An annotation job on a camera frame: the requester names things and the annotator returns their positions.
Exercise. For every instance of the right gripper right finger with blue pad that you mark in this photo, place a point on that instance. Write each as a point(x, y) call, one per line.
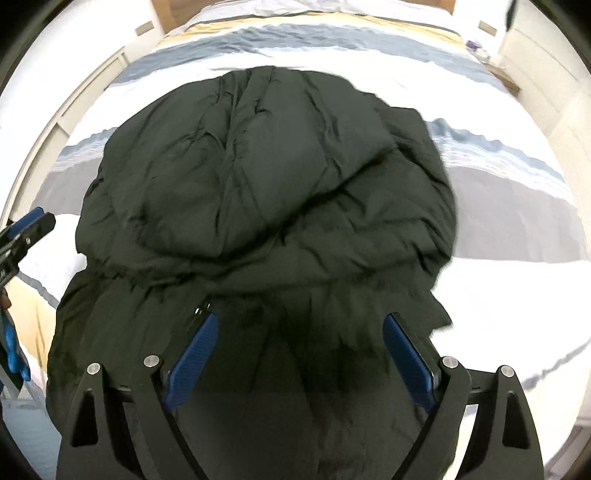
point(504, 442)

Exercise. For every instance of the striped duvet cover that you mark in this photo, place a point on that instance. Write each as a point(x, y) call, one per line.
point(518, 285)

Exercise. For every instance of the white low cabinet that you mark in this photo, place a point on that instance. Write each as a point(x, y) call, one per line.
point(55, 134)

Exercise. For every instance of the wall switch plate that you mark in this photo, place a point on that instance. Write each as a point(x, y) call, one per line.
point(485, 27)
point(144, 28)

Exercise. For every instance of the wooden headboard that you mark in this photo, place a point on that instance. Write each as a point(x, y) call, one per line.
point(172, 14)

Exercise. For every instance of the left wall switch plate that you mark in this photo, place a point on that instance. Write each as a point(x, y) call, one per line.
point(144, 28)

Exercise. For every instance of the white wardrobe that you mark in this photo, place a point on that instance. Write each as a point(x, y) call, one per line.
point(555, 90)

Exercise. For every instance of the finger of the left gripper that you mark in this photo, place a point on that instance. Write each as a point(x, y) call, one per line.
point(20, 236)

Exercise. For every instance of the right wall switch plate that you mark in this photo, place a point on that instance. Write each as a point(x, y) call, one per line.
point(485, 27)

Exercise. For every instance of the black puffer jacket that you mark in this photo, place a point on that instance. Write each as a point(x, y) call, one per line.
point(302, 212)

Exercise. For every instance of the right wooden nightstand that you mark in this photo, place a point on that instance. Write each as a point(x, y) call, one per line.
point(504, 78)

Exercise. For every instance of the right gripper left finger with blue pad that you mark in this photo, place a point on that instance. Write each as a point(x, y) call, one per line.
point(97, 443)

